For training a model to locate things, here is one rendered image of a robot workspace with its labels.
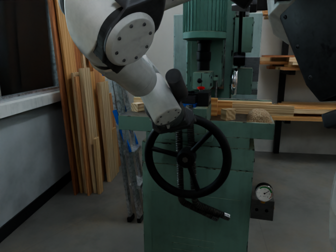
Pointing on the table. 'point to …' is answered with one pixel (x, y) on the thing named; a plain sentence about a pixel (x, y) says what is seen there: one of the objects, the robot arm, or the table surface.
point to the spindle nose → (203, 54)
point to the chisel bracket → (207, 75)
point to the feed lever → (239, 56)
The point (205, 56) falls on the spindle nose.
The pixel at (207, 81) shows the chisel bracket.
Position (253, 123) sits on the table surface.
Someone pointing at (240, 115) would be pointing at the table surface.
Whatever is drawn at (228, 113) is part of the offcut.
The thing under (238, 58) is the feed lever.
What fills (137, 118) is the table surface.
